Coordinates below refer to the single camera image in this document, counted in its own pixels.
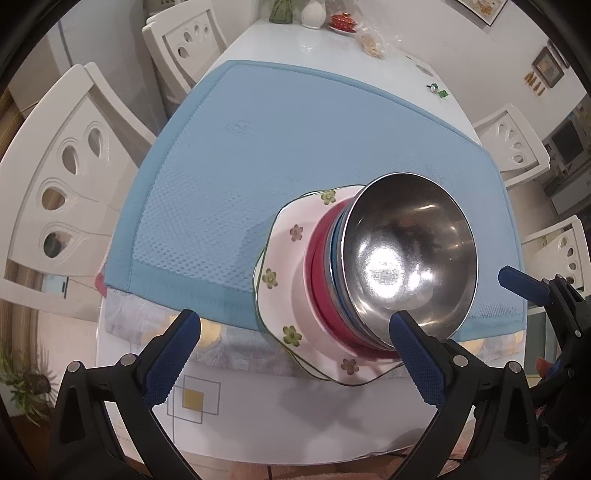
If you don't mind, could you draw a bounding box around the blue steel bowl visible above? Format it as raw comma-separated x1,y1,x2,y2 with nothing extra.
324,172,479,351

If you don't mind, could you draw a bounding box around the magenta steel bowl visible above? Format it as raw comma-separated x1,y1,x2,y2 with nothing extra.
304,202,401,360

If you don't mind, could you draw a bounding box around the small white floral plate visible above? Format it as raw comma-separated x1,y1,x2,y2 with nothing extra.
263,185,402,386

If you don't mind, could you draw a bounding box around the large white floral plate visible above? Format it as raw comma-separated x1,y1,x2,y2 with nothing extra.
253,251,283,338

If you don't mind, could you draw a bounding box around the person's hand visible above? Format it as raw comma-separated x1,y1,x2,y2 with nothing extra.
535,357,553,379

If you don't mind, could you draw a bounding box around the white chair right near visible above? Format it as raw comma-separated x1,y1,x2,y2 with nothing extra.
522,215,590,298

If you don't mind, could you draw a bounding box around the white chair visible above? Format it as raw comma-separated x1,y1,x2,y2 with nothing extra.
473,103,550,190
0,62,158,322
142,0,228,104
522,215,590,298

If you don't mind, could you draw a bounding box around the potted green plant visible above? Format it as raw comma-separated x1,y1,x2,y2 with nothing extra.
1,341,56,427

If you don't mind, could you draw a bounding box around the green wrapped candy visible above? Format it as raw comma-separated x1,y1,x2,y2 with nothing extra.
427,82,450,99

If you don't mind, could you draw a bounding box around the white chair left near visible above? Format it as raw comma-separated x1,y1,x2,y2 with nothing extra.
0,62,158,322

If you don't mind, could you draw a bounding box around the light blue waffle mat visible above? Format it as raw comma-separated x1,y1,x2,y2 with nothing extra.
104,61,527,341

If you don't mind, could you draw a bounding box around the bag of snacks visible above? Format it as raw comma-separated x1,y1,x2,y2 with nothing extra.
356,24,393,60

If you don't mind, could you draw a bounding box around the red lidded dish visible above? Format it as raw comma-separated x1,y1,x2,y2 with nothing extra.
328,12,356,35

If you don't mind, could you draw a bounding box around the white vase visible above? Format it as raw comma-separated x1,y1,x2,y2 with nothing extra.
301,0,327,30

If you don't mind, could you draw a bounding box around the green glass vase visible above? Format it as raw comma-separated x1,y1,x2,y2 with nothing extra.
270,0,294,24

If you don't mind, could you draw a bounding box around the white chair left far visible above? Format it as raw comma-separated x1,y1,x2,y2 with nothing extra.
142,0,228,104

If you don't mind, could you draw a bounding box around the framed wall picture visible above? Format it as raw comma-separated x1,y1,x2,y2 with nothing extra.
532,47,564,88

